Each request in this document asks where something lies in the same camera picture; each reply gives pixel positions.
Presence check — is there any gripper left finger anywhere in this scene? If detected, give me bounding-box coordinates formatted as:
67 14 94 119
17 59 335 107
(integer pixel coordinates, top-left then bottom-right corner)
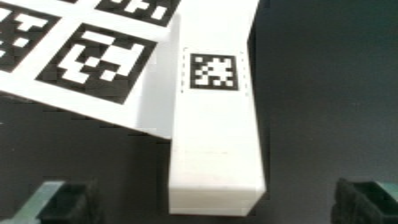
9 181 101 224

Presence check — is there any marker tag sheet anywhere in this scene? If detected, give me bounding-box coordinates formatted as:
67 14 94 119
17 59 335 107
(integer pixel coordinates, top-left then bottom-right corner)
0 0 181 138

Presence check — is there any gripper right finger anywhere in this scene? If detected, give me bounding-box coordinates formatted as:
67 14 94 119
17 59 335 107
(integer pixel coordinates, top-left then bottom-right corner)
334 179 398 224

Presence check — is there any white desk leg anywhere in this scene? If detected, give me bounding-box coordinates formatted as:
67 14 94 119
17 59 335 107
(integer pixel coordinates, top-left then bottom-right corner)
168 0 266 217

